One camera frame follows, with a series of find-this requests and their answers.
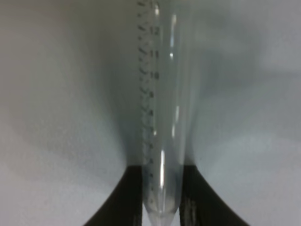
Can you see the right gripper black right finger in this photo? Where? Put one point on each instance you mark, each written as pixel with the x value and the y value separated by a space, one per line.
pixel 201 206

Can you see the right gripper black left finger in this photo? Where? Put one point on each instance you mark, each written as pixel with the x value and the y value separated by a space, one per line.
pixel 124 206

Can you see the test tube teal cap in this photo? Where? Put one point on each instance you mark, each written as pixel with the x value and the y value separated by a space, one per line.
pixel 164 95

